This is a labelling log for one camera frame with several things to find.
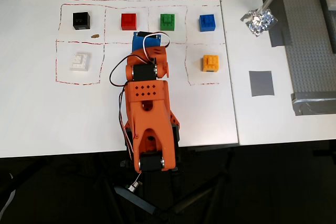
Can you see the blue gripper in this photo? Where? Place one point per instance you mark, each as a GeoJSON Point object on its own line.
{"type": "Point", "coordinates": [139, 43]}

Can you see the blue brick block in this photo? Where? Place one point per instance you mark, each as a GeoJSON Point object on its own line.
{"type": "Point", "coordinates": [207, 23]}

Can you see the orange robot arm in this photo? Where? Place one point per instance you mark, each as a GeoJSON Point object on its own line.
{"type": "Point", "coordinates": [147, 113]}

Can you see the red brick block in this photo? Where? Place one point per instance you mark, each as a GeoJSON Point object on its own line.
{"type": "Point", "coordinates": [128, 22]}

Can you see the green brick block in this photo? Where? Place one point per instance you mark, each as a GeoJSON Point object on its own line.
{"type": "Point", "coordinates": [167, 22]}

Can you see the white brick block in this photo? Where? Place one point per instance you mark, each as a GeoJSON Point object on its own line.
{"type": "Point", "coordinates": [80, 62]}

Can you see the black brick block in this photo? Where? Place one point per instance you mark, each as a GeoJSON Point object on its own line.
{"type": "Point", "coordinates": [81, 20]}

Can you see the yellow brick block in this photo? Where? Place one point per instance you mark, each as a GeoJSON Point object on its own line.
{"type": "Point", "coordinates": [210, 63]}

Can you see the grey square marker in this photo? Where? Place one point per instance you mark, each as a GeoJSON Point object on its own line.
{"type": "Point", "coordinates": [261, 83]}

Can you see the small brown crumb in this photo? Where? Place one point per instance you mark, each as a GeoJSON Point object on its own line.
{"type": "Point", "coordinates": [95, 35]}

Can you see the crumpled aluminium foil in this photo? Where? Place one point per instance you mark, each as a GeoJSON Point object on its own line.
{"type": "Point", "coordinates": [258, 23]}

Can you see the dark grey tape strip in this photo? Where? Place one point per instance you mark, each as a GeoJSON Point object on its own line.
{"type": "Point", "coordinates": [277, 32]}

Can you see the grey studded baseplate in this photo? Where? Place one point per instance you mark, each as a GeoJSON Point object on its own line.
{"type": "Point", "coordinates": [307, 51]}

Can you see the black camera tripod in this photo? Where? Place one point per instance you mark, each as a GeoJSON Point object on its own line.
{"type": "Point", "coordinates": [162, 211]}

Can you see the silver duct tape strip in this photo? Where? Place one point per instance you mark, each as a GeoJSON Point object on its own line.
{"type": "Point", "coordinates": [312, 104]}

